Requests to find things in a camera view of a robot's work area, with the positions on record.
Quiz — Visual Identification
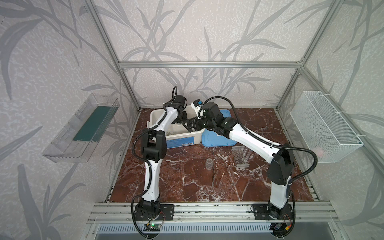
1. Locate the blue plastic lid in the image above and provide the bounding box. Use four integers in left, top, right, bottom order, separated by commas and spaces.
202, 128, 237, 147

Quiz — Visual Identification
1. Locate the white plastic bin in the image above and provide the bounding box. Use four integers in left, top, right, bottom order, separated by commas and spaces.
147, 107, 205, 149

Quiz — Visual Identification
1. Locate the clear test tube rack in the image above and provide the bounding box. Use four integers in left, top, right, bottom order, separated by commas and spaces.
232, 146, 251, 170

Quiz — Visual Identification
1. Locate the small glass jar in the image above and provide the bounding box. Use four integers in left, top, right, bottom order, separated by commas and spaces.
205, 159, 214, 171

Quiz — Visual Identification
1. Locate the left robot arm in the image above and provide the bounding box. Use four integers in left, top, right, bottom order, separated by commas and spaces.
138, 95, 188, 215

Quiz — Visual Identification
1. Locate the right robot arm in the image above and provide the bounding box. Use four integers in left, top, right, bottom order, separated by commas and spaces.
184, 100, 295, 212

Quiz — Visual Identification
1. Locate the green circuit board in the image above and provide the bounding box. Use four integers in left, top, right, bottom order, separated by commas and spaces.
144, 224, 163, 232

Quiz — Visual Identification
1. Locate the right black cable conduit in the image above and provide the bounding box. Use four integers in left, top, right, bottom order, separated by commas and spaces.
197, 95, 319, 211

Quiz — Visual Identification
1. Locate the black cable conduit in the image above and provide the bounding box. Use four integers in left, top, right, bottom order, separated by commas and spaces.
197, 95, 319, 211
130, 86, 179, 238

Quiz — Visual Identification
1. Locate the left black cable conduit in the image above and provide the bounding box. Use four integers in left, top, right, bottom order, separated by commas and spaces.
130, 86, 179, 238

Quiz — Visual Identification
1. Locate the aluminium front rail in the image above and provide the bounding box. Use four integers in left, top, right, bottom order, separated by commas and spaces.
87, 202, 339, 224

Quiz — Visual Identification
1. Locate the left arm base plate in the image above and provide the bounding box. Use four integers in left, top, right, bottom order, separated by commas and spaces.
134, 204, 175, 221

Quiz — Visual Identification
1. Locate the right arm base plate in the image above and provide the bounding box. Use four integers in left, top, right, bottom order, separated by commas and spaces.
251, 203, 295, 221

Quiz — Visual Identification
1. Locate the clear wall shelf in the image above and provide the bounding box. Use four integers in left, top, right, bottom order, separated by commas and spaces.
42, 94, 120, 163

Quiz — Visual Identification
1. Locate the white wire basket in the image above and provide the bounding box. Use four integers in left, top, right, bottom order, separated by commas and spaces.
290, 91, 364, 164

